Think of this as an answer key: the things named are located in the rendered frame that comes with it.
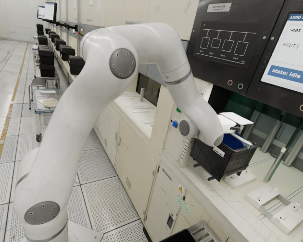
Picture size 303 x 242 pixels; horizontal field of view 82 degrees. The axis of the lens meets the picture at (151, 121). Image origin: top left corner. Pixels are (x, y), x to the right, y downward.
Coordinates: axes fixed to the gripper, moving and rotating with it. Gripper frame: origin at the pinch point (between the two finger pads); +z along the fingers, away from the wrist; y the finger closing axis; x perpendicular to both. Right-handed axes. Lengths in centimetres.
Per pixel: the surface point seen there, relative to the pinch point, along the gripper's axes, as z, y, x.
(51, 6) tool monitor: -55, -317, 46
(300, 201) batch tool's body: 42, 31, -38
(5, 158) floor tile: -119, -173, -125
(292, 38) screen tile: -9.9, 12.5, 36.4
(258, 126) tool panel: 80, -22, -22
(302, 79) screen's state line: -9.9, 20.4, 25.6
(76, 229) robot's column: -69, -7, -49
